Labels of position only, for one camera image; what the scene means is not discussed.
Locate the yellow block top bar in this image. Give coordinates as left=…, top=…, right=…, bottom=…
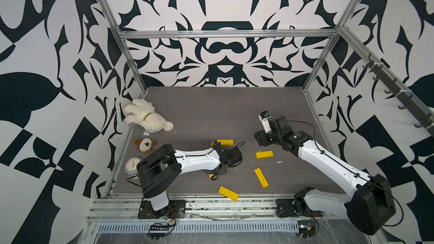
left=211, top=139, right=234, bottom=147

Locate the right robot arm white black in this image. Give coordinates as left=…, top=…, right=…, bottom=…
left=254, top=111, right=396, bottom=236

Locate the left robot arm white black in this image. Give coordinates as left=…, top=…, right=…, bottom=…
left=132, top=141, right=243, bottom=217

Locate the yellow block front edge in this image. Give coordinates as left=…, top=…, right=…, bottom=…
left=218, top=186, right=239, bottom=201

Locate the small brown white plush toy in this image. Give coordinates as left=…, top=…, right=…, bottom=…
left=134, top=138, right=157, bottom=154

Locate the white plush teddy bear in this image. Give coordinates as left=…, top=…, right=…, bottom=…
left=123, top=99, right=174, bottom=136

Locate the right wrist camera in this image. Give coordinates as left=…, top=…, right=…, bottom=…
left=258, top=111, right=272, bottom=133

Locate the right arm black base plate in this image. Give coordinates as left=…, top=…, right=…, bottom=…
left=276, top=198, right=323, bottom=218

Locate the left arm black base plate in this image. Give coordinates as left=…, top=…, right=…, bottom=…
left=138, top=200, right=186, bottom=219

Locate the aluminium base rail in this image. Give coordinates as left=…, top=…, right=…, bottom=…
left=86, top=193, right=294, bottom=222

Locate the black coat hook rail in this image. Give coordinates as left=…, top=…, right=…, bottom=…
left=364, top=54, right=434, bottom=136

